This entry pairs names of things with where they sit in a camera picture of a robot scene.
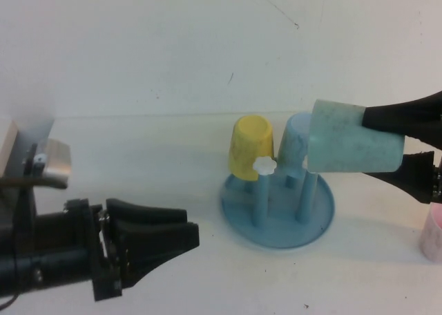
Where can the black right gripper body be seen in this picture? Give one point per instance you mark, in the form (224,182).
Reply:
(437,180)

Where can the yellow cup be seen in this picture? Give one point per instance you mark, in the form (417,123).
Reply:
(248,145)

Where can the blue cup stand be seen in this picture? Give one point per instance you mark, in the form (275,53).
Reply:
(276,232)

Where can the pink marbled cup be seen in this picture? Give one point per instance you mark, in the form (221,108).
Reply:
(431,239)

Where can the green marbled cup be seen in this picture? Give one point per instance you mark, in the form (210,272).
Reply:
(345,142)

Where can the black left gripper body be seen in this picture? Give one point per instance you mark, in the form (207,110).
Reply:
(79,239)

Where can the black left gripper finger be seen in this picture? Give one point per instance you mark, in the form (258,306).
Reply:
(148,216)
(155,246)

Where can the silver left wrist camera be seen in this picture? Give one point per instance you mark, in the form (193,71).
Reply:
(57,159)

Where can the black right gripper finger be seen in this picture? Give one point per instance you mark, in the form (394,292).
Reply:
(414,118)
(414,180)

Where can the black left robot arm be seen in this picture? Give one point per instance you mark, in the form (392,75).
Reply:
(17,270)

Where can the light blue cup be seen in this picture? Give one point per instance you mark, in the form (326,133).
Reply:
(293,142)

